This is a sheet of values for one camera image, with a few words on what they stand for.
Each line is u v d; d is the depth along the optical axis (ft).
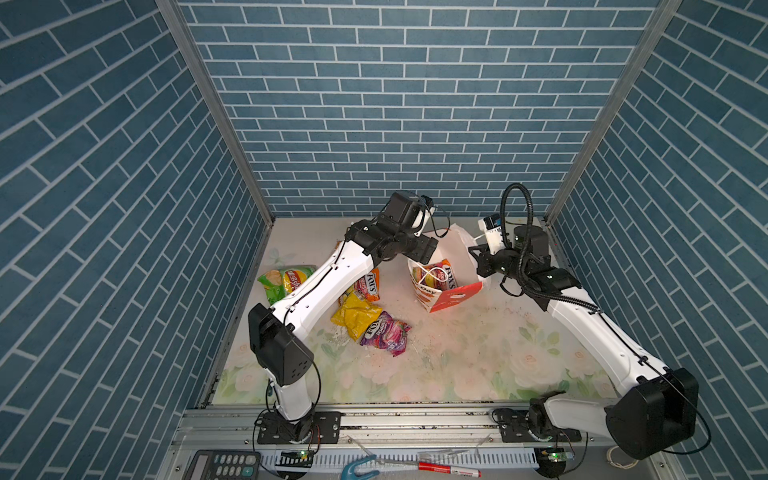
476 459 2.32
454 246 2.71
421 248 2.24
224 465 2.21
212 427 2.48
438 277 3.15
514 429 2.42
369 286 3.16
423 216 2.00
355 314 2.92
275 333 1.40
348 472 2.19
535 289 1.85
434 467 2.23
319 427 2.40
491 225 2.22
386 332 2.82
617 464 2.24
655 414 1.29
